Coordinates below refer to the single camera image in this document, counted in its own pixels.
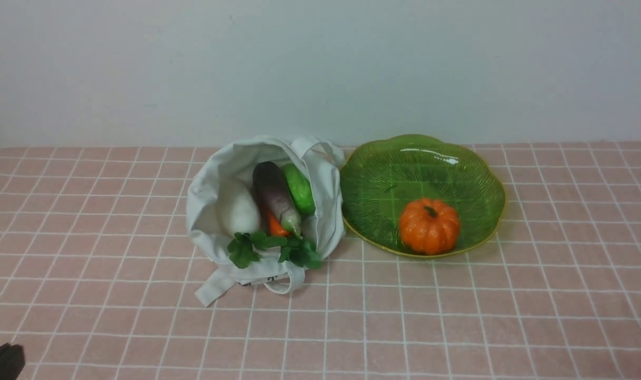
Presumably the white radish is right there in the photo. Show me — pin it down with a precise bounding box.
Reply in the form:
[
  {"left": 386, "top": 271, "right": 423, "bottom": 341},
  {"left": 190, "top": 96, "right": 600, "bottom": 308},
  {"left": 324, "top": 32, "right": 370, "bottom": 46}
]
[{"left": 216, "top": 178, "right": 262, "bottom": 236}]

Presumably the orange pumpkin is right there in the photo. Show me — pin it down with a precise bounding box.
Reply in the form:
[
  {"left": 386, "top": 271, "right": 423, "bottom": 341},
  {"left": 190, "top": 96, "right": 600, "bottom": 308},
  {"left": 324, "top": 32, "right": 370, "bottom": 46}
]
[{"left": 398, "top": 198, "right": 462, "bottom": 257}]

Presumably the orange carrot with leaves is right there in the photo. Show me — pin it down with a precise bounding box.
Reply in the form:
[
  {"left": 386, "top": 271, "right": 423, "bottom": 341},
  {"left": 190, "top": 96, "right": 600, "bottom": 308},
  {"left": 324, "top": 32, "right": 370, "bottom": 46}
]
[{"left": 262, "top": 206, "right": 322, "bottom": 269}]

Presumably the green cucumber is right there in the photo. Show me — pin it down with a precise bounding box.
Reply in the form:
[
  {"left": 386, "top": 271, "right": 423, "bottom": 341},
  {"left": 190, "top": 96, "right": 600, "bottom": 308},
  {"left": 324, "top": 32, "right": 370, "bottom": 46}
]
[{"left": 281, "top": 163, "right": 316, "bottom": 216}]

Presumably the purple eggplant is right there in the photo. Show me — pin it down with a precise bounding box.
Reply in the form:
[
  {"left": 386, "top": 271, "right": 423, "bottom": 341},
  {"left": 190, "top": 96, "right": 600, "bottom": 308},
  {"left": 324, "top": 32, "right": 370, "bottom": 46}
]
[{"left": 252, "top": 161, "right": 302, "bottom": 236}]

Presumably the green transparent plastic plate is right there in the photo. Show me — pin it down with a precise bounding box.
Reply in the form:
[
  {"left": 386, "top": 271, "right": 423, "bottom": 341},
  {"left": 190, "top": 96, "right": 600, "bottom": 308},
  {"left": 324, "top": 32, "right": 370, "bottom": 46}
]
[{"left": 340, "top": 134, "right": 508, "bottom": 260}]

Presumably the white cloth tote bag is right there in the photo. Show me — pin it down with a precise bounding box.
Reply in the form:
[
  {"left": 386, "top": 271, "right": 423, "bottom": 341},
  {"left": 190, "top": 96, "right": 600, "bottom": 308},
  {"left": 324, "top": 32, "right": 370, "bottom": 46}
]
[{"left": 186, "top": 136, "right": 345, "bottom": 306}]

